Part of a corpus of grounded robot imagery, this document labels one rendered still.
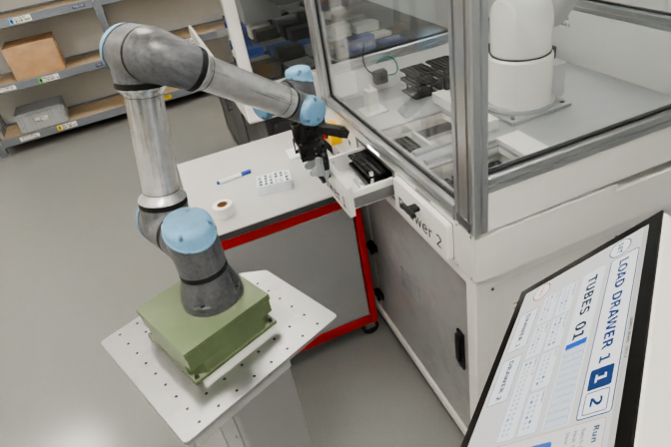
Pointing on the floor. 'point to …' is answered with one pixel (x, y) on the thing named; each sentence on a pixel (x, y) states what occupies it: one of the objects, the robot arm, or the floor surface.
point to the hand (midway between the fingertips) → (326, 175)
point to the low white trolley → (289, 229)
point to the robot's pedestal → (267, 402)
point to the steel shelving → (82, 114)
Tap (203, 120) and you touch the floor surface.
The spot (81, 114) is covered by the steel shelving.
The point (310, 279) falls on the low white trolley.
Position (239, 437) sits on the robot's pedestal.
